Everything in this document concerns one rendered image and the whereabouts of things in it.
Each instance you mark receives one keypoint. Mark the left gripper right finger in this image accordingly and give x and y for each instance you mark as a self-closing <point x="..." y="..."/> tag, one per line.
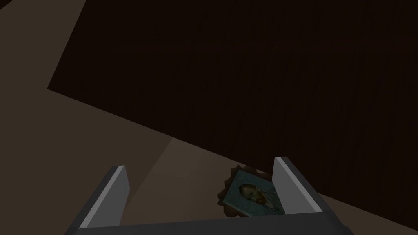
<point x="294" y="192"/>

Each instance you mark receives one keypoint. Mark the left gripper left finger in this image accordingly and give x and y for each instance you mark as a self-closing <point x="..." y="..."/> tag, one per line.
<point x="109" y="202"/>

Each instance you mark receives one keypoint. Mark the framed portrait painting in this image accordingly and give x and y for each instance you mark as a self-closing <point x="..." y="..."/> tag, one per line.
<point x="253" y="195"/>

